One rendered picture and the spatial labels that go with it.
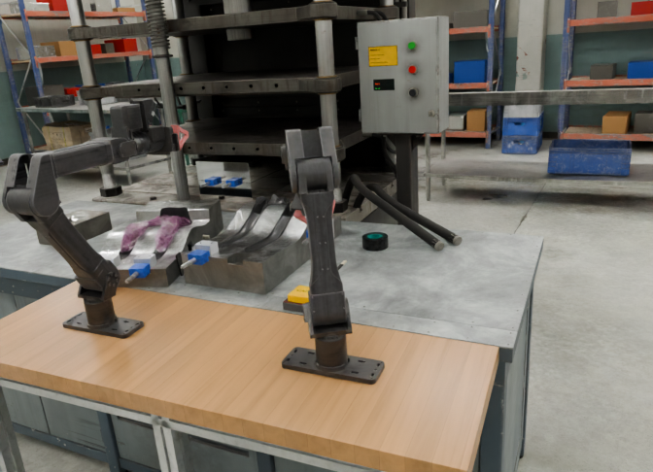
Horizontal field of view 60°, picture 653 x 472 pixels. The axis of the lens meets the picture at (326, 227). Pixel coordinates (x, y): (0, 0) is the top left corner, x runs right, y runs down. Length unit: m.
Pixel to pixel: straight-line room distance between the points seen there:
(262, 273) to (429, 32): 1.05
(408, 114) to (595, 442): 1.35
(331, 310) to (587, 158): 4.05
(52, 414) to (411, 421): 1.62
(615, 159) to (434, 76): 3.08
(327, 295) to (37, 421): 1.62
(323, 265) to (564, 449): 1.43
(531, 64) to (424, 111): 5.57
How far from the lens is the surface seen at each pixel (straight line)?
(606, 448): 2.33
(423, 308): 1.37
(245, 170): 2.37
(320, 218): 1.07
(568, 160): 4.98
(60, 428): 2.39
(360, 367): 1.13
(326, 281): 1.08
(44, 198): 1.27
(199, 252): 1.53
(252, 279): 1.48
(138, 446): 2.12
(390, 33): 2.11
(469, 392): 1.09
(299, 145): 1.09
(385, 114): 2.13
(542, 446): 2.28
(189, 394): 1.14
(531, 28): 7.60
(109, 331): 1.42
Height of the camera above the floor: 1.42
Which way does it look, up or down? 18 degrees down
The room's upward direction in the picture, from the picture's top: 4 degrees counter-clockwise
